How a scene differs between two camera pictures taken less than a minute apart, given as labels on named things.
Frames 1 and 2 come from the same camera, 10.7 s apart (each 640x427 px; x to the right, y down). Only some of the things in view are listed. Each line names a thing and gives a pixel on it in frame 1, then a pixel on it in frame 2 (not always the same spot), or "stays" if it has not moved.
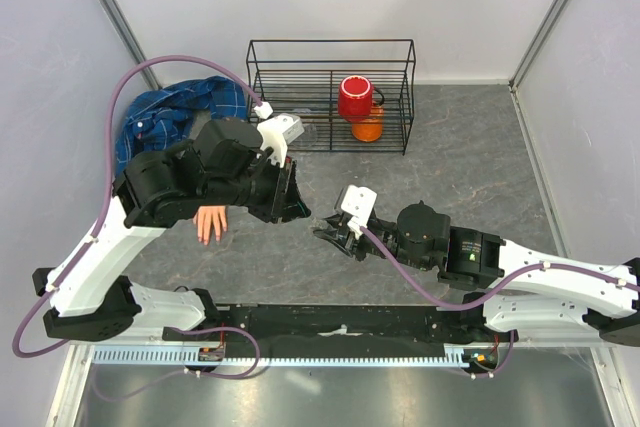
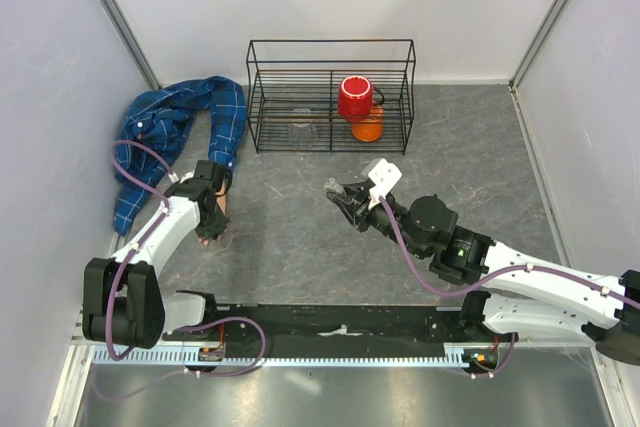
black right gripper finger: [332, 234] -> [345, 203]
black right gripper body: [386, 233] -> [376, 216]
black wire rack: [349, 94] stays
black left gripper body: [268, 189] -> [212, 224]
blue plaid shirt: [168, 117] stays
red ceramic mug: [355, 98] stays
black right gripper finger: [336, 221] -> [365, 185]
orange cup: [370, 131] stays
